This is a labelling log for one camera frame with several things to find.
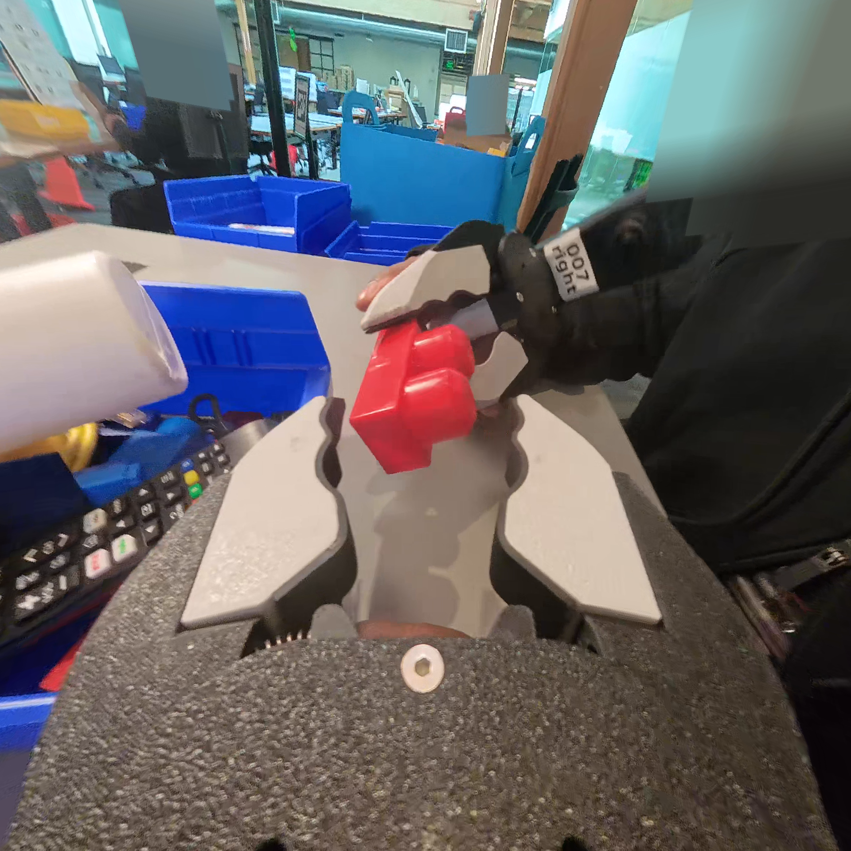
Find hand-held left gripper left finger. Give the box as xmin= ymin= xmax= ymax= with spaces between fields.
xmin=180 ymin=395 xmax=358 ymax=632

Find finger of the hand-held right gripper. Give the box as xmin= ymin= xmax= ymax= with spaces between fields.
xmin=359 ymin=245 xmax=494 ymax=335
xmin=455 ymin=299 xmax=531 ymax=411

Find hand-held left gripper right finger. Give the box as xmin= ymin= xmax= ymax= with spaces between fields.
xmin=493 ymin=394 xmax=665 ymax=628

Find red toy building block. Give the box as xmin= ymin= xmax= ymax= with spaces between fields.
xmin=348 ymin=323 xmax=479 ymax=476

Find person's right forearm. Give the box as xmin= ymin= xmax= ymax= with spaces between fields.
xmin=525 ymin=199 xmax=706 ymax=400

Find person's right hand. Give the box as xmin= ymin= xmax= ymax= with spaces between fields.
xmin=355 ymin=258 xmax=428 ymax=315

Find blue corrugated plastic tote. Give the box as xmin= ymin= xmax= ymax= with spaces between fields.
xmin=339 ymin=92 xmax=547 ymax=231

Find light blue foam block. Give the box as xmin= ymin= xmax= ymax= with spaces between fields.
xmin=72 ymin=415 xmax=208 ymax=507

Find black remote control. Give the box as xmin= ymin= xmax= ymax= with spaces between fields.
xmin=0 ymin=418 xmax=268 ymax=651

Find yellow tape roll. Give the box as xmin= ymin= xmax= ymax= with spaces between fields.
xmin=0 ymin=421 xmax=102 ymax=474

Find red plastic piece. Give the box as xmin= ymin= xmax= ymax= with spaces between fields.
xmin=39 ymin=637 xmax=84 ymax=694

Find black pole stand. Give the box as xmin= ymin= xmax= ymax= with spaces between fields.
xmin=254 ymin=0 xmax=295 ymax=179

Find white plastic cup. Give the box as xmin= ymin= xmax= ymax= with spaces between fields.
xmin=0 ymin=250 xmax=190 ymax=461

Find orange traffic cone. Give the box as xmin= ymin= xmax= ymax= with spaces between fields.
xmin=39 ymin=157 xmax=95 ymax=214

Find yellow plastic bin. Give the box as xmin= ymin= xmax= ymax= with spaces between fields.
xmin=0 ymin=100 xmax=93 ymax=144

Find black strap bundle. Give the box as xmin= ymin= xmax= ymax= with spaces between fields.
xmin=540 ymin=153 xmax=587 ymax=235

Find black ring clip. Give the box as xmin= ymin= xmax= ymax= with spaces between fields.
xmin=187 ymin=394 xmax=228 ymax=434

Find wooden post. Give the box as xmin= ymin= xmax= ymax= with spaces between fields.
xmin=516 ymin=0 xmax=640 ymax=235

